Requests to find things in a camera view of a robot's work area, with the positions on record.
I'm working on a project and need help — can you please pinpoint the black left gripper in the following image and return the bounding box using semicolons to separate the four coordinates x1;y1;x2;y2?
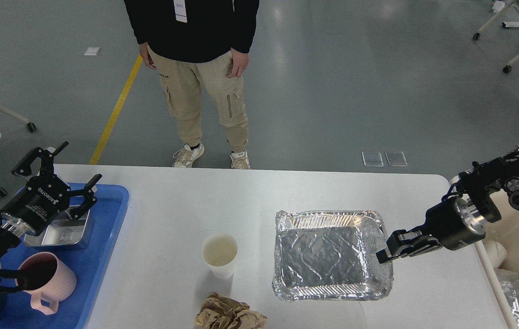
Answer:
0;141;102;237

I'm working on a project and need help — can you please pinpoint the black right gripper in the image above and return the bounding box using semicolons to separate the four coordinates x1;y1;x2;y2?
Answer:
376;197;487;264

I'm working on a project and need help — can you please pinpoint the square stainless steel tray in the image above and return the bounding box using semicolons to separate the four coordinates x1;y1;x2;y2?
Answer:
23;205;94;251

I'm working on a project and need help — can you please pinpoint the aluminium foil tray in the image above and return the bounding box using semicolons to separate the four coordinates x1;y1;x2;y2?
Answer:
272;210;393;302

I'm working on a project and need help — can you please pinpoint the pink ribbed mug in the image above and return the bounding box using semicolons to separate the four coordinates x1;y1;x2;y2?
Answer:
17;252;77;316

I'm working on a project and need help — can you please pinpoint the white paper cup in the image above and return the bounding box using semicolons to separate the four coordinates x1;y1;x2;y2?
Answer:
201;233;238;280

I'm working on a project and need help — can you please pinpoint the brown paper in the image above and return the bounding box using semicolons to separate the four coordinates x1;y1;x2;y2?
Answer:
194;292;268;329

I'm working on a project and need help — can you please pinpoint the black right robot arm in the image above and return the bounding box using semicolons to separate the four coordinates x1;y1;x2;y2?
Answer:
376;144;519;264

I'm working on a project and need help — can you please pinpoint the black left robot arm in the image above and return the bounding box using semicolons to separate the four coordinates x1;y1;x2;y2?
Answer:
0;141;101;294

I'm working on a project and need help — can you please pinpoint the floor socket plate right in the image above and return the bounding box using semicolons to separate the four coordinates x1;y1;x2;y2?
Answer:
385;151;408;167

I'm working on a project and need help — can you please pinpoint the floor socket plate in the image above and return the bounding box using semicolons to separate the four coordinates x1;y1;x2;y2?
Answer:
385;151;408;167
362;151;384;167

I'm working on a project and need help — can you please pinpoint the floor socket plate left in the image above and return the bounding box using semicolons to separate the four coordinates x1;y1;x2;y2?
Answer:
362;151;384;167

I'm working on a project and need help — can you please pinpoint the white cup in bin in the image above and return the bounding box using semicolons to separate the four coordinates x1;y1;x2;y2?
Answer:
483;240;508;269

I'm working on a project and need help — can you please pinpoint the white floor label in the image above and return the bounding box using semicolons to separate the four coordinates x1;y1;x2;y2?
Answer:
83;47;101;56

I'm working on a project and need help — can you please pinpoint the blue plastic tray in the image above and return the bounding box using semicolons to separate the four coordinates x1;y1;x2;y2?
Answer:
0;185;129;329

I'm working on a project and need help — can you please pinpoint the person in black sweater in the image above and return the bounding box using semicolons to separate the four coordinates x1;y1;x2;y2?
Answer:
124;0;260;170

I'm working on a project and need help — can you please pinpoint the white chair base right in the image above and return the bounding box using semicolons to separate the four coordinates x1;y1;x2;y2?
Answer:
471;0;519;74

